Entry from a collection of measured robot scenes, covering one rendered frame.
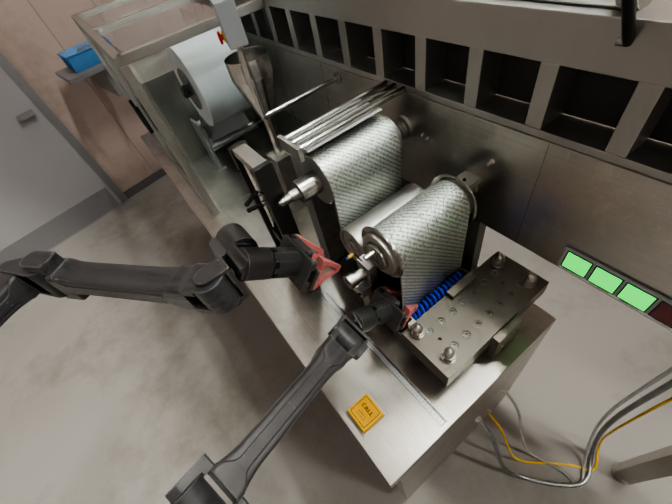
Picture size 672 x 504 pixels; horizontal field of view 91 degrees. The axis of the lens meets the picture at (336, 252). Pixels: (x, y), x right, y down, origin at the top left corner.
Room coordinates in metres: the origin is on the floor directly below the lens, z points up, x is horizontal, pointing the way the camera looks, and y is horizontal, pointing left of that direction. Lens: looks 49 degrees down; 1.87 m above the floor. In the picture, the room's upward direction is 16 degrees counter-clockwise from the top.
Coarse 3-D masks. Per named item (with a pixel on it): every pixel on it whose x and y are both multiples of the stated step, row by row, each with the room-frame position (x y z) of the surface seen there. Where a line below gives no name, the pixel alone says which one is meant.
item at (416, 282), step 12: (456, 240) 0.53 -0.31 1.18; (444, 252) 0.51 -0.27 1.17; (456, 252) 0.53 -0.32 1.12; (420, 264) 0.47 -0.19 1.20; (432, 264) 0.49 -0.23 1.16; (444, 264) 0.51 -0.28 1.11; (456, 264) 0.53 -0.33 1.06; (408, 276) 0.45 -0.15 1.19; (420, 276) 0.47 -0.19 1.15; (432, 276) 0.49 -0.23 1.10; (444, 276) 0.51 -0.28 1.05; (408, 288) 0.45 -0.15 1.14; (420, 288) 0.47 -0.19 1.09; (432, 288) 0.49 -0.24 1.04; (408, 300) 0.45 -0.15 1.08; (420, 300) 0.47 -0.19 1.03
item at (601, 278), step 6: (600, 270) 0.32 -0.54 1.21; (594, 276) 0.32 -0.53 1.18; (600, 276) 0.31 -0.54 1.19; (606, 276) 0.31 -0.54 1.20; (612, 276) 0.30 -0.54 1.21; (594, 282) 0.32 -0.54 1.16; (600, 282) 0.31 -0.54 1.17; (606, 282) 0.30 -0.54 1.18; (612, 282) 0.29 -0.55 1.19; (618, 282) 0.29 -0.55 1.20; (606, 288) 0.29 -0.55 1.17; (612, 288) 0.29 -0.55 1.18
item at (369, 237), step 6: (366, 234) 0.53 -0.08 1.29; (372, 234) 0.52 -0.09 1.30; (366, 240) 0.53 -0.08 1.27; (372, 240) 0.51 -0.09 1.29; (378, 240) 0.49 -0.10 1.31; (378, 246) 0.49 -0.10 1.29; (384, 246) 0.47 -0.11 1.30; (384, 252) 0.47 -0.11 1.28; (390, 252) 0.46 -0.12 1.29; (390, 258) 0.45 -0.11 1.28; (390, 264) 0.45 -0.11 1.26; (396, 264) 0.45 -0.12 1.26; (384, 270) 0.48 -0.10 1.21; (390, 270) 0.46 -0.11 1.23; (396, 270) 0.45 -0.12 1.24
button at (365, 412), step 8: (360, 400) 0.29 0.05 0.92; (368, 400) 0.28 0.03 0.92; (352, 408) 0.27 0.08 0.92; (360, 408) 0.27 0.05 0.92; (368, 408) 0.26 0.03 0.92; (376, 408) 0.26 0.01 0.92; (352, 416) 0.25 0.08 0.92; (360, 416) 0.25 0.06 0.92; (368, 416) 0.24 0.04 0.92; (376, 416) 0.24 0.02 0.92; (360, 424) 0.23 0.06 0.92; (368, 424) 0.22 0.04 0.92
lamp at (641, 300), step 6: (624, 288) 0.27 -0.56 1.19; (630, 288) 0.27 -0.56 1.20; (636, 288) 0.26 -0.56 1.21; (624, 294) 0.27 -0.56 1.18; (630, 294) 0.26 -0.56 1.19; (636, 294) 0.25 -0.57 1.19; (642, 294) 0.25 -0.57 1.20; (648, 294) 0.24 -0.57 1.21; (624, 300) 0.26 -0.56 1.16; (630, 300) 0.25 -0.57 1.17; (636, 300) 0.25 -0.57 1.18; (642, 300) 0.24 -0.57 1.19; (648, 300) 0.23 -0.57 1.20; (654, 300) 0.23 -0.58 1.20; (636, 306) 0.24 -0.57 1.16; (642, 306) 0.23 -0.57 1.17; (648, 306) 0.23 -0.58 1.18
